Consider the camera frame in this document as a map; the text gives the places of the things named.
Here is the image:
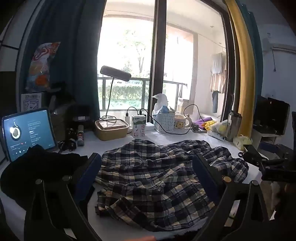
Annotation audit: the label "white printed box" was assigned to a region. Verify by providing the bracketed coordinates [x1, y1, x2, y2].
[21, 93, 43, 112]

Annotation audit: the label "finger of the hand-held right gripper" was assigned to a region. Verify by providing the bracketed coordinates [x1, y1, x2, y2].
[258, 141, 292, 154]
[242, 144, 270, 165]

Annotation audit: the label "black cloth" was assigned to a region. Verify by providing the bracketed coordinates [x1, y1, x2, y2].
[0, 145, 89, 209]

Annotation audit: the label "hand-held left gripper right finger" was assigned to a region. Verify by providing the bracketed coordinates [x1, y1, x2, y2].
[192, 153, 271, 241]

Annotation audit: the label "white air conditioner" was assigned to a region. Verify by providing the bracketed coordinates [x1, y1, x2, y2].
[268, 42, 296, 52]

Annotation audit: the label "white shelf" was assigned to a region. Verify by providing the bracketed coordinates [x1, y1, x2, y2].
[251, 128, 281, 151]

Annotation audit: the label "tablet with lit screen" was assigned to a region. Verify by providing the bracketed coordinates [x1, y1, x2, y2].
[2, 108, 58, 163]

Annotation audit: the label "white perforated basket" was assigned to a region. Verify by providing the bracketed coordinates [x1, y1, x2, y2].
[154, 112, 175, 133]

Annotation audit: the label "purple cloth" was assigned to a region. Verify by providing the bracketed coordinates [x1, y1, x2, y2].
[192, 118, 214, 127]

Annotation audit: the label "pale hanging shirt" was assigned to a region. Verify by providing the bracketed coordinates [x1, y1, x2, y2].
[210, 53, 227, 75]

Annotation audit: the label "green white milk carton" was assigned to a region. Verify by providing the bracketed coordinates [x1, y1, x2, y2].
[132, 115, 147, 139]

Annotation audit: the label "white plastic pack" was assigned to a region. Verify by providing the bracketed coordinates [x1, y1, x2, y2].
[207, 120, 229, 141]

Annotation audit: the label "beige hanging garment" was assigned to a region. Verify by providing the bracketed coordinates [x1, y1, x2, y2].
[210, 72, 227, 93]

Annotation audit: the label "gooseneck desk lamp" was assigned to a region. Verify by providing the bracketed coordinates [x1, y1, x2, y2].
[99, 65, 132, 123]

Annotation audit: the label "balcony railing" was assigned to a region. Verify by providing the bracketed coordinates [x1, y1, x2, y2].
[97, 77, 186, 109]

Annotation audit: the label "colourful snack bag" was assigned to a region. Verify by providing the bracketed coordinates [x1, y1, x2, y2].
[25, 42, 61, 92]

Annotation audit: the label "black monitor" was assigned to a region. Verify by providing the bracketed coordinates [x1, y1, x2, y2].
[253, 95, 290, 136]

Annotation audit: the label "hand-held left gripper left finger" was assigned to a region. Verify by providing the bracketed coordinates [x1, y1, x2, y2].
[24, 152, 102, 241]

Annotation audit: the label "dark hanging pants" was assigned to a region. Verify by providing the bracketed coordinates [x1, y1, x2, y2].
[211, 91, 219, 113]

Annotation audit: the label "plaid pants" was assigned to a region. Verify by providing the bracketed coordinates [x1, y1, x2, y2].
[95, 138, 250, 232]

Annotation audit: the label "white plastic bag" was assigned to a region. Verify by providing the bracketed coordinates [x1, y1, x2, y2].
[151, 93, 168, 112]

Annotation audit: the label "cream mug with bear print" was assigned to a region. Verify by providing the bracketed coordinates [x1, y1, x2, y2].
[174, 114, 193, 135]

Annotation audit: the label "black charging cable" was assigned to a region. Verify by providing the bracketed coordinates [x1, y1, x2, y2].
[140, 104, 205, 134]

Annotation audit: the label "steel thermos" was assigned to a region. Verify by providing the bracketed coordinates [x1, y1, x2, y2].
[225, 110, 242, 142]

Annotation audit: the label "blue curtain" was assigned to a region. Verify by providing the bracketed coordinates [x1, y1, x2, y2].
[239, 0, 264, 100]
[22, 0, 107, 112]

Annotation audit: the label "beige lunch box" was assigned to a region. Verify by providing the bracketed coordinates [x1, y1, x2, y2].
[94, 119, 130, 141]

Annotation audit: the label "black round case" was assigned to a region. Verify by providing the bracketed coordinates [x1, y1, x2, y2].
[72, 105, 91, 123]

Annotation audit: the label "brown storage box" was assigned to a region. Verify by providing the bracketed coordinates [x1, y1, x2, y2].
[48, 94, 77, 142]

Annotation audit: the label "yellow curtain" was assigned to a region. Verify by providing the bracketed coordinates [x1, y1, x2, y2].
[224, 0, 256, 144]

